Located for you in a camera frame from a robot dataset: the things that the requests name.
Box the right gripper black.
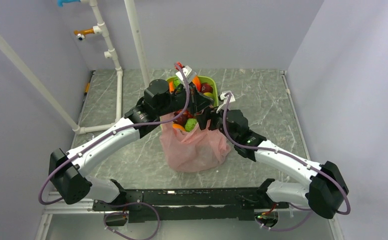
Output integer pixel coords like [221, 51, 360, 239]
[196, 103, 238, 145]

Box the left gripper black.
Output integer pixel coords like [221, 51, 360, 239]
[157, 81, 214, 117]

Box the pink plastic bag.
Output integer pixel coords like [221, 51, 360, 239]
[160, 122, 231, 173]

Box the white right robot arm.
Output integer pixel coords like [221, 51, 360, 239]
[196, 107, 351, 219]

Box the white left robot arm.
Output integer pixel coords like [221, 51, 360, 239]
[48, 79, 214, 210]

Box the green yellow mango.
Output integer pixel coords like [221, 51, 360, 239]
[203, 92, 215, 100]

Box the dark red apple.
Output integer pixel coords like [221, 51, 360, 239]
[200, 82, 214, 94]

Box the orange papaya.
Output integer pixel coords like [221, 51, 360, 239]
[192, 75, 201, 92]

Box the green plastic fruit tray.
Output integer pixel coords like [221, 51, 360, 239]
[160, 76, 219, 121]

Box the light green sugar apple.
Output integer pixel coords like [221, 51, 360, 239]
[184, 118, 197, 132]

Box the orange tangerine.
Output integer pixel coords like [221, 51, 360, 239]
[168, 81, 175, 93]

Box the yellow orange mango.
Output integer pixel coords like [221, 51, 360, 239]
[172, 123, 186, 132]

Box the orange pipe valve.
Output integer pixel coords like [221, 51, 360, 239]
[73, 28, 95, 41]

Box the blue pipe fitting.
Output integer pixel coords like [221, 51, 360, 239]
[56, 0, 81, 7]

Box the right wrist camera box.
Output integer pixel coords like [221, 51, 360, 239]
[216, 90, 236, 113]

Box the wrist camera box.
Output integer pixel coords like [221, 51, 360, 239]
[175, 62, 197, 86]
[216, 90, 236, 113]

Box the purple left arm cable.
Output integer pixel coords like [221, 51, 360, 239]
[37, 62, 191, 240]

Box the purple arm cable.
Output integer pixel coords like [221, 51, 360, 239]
[37, 62, 191, 240]
[222, 92, 352, 233]

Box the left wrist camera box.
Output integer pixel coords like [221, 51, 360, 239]
[175, 62, 197, 86]

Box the orange handled tool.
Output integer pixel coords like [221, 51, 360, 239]
[84, 82, 90, 95]

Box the white pvc pipe frame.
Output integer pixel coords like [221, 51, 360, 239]
[0, 0, 150, 135]

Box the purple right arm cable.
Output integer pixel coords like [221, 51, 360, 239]
[222, 92, 352, 233]

